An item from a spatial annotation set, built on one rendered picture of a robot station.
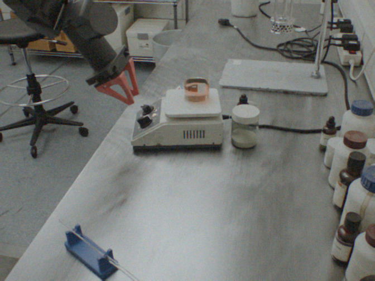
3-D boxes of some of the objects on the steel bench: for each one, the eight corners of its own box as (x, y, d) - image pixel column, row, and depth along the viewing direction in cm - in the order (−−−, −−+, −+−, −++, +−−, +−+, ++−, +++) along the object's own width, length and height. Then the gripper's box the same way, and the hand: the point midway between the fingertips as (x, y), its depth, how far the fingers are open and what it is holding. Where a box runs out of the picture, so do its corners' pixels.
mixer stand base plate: (218, 87, 114) (218, 84, 113) (227, 61, 130) (227, 58, 129) (328, 96, 108) (328, 92, 107) (323, 67, 124) (323, 63, 124)
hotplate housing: (131, 151, 88) (127, 120, 84) (136, 121, 99) (134, 92, 95) (232, 149, 88) (234, 117, 83) (226, 119, 99) (227, 89, 94)
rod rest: (64, 246, 65) (59, 231, 63) (81, 235, 67) (77, 219, 65) (102, 280, 60) (99, 263, 58) (120, 266, 62) (117, 250, 60)
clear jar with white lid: (262, 145, 89) (265, 114, 84) (239, 151, 87) (241, 120, 82) (248, 132, 93) (250, 101, 89) (225, 138, 91) (226, 107, 87)
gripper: (85, 34, 83) (129, 91, 90) (64, 58, 75) (114, 119, 83) (109, 20, 80) (153, 81, 87) (90, 44, 72) (139, 107, 79)
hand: (131, 96), depth 84 cm, fingers open, 3 cm apart
